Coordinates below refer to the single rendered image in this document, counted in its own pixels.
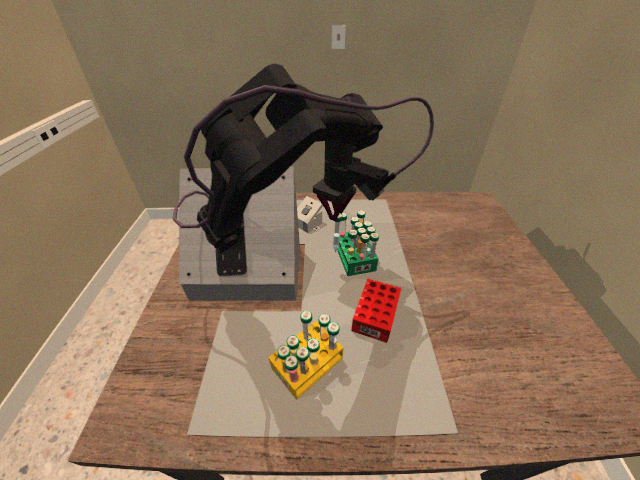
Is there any green test tube rack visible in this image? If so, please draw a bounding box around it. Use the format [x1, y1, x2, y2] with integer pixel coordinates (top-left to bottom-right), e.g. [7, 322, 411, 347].
[337, 232, 379, 276]

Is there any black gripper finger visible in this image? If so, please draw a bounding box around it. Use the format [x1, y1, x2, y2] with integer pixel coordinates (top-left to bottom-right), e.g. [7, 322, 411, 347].
[332, 191, 356, 214]
[317, 194, 346, 221]

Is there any beige bench mat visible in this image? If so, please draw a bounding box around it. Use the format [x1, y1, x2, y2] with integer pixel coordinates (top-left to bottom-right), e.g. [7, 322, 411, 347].
[187, 199, 458, 438]

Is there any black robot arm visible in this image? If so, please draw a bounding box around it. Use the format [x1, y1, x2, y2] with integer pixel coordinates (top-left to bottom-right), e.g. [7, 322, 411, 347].
[201, 64, 389, 276]

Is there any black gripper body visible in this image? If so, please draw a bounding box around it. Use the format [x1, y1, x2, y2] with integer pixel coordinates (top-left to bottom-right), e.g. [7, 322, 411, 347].
[313, 160, 356, 204]

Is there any red test tube rack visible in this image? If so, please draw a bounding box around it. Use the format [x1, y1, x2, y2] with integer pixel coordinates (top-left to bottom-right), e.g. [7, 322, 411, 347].
[351, 279, 401, 343]

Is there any yellow test tube rack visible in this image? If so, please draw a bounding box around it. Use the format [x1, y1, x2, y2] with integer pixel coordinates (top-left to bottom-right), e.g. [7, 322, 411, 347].
[268, 321, 343, 400]

